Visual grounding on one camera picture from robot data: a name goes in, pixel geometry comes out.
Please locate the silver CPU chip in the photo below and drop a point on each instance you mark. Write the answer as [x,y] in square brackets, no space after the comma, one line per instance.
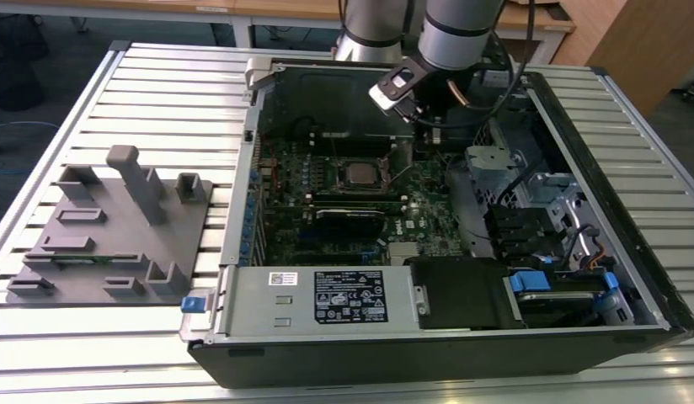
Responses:
[360,173]

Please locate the CPU socket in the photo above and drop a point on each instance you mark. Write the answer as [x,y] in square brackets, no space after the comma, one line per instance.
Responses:
[340,188]

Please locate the copper rod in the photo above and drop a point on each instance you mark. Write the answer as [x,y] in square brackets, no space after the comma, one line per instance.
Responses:
[455,92]

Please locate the silver drive cage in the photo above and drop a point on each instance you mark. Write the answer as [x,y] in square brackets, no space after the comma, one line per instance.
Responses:
[487,162]

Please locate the wooden desk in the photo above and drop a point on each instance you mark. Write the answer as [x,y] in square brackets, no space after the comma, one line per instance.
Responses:
[72,4]
[549,23]

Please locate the green motherboard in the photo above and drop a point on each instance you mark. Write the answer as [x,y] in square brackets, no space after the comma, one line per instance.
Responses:
[431,219]

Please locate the black graphics card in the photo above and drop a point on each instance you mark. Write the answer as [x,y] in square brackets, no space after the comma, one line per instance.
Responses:
[347,225]

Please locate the silver chipset heatsink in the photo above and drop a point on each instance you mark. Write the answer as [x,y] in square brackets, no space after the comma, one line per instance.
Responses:
[403,249]

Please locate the wooden cabinet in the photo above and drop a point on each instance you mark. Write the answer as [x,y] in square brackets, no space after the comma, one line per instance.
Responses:
[650,42]

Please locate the silver power supply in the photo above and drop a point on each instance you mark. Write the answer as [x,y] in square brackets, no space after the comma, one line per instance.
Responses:
[246,320]

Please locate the grey parts rack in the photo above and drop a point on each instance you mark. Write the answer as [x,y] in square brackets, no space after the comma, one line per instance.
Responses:
[128,235]

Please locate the black PC case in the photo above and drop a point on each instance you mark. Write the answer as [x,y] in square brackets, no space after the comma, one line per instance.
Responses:
[380,366]

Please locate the blue release latch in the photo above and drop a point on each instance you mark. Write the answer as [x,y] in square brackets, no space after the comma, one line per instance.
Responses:
[191,305]

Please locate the green RAM stick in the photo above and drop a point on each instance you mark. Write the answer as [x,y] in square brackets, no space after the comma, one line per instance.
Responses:
[80,261]

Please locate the black office chair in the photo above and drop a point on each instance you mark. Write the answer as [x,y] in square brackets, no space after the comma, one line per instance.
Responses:
[16,76]

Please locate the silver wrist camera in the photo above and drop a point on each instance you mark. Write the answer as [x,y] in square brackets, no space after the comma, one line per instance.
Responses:
[383,97]

